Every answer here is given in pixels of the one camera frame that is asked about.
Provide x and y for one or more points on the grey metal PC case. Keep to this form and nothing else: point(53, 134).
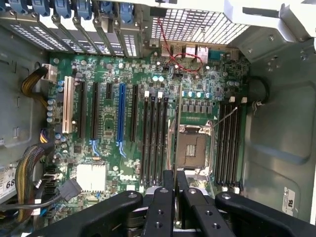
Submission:
point(276, 138)

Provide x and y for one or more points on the short black expansion slot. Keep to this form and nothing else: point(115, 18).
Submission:
point(109, 91)

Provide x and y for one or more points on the power supply with white label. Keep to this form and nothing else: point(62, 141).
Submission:
point(7, 180)

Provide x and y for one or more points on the long black expansion slot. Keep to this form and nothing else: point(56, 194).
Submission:
point(134, 113)
point(95, 111)
point(82, 108)

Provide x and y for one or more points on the silver chipset heatsink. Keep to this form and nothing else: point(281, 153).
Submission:
point(91, 177)

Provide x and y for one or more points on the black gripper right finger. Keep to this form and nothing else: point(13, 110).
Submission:
point(197, 217)

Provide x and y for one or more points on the white expansion slot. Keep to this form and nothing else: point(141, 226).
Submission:
point(67, 106)

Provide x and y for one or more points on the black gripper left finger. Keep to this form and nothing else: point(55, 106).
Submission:
point(158, 212)

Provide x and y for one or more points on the thin silver locking lever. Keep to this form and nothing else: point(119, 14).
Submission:
point(225, 115)

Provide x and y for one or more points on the green Dell motherboard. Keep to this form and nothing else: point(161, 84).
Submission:
point(111, 118)

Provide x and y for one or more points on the white power connector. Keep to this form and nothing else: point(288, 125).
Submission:
point(50, 72)

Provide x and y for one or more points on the blue slot cover clip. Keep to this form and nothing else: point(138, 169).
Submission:
point(127, 13)
point(41, 7)
point(64, 8)
point(20, 6)
point(106, 8)
point(84, 10)

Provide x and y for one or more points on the blue expansion slot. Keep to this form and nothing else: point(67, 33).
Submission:
point(121, 113)

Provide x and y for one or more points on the black RAM slot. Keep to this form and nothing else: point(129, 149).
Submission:
point(158, 140)
point(221, 148)
point(151, 140)
point(164, 138)
point(226, 148)
point(145, 138)
point(238, 148)
point(232, 148)

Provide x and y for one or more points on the CPU socket with metal frame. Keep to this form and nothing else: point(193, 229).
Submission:
point(195, 145)

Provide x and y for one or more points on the white sticker on case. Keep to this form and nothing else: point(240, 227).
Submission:
point(290, 202)

